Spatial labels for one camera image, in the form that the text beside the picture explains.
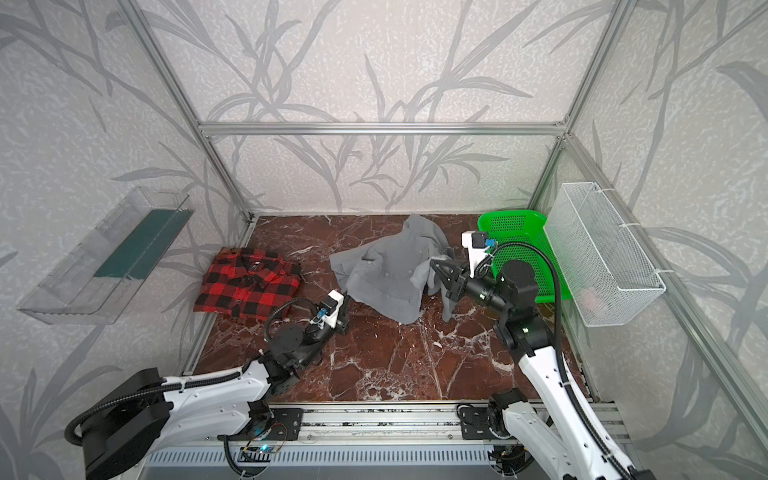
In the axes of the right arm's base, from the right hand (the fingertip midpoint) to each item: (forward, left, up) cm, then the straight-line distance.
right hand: (434, 254), depth 67 cm
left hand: (-1, +20, -11) cm, 22 cm away
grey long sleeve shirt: (+14, +12, -31) cm, 36 cm away
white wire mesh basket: (-6, -35, +1) cm, 36 cm away
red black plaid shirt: (+9, +56, -27) cm, 63 cm away
